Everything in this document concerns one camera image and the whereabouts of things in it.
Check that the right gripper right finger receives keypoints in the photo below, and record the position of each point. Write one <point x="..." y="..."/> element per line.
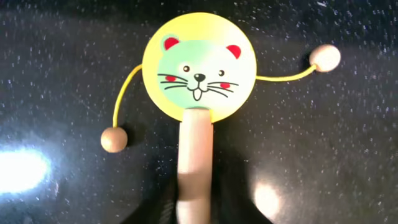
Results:
<point x="230" y="202"/>

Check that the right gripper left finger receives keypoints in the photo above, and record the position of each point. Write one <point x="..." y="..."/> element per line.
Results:
<point x="164" y="208"/>

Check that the yellow rattle drum toy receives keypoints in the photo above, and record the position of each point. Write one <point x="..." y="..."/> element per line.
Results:
<point x="199" y="68"/>

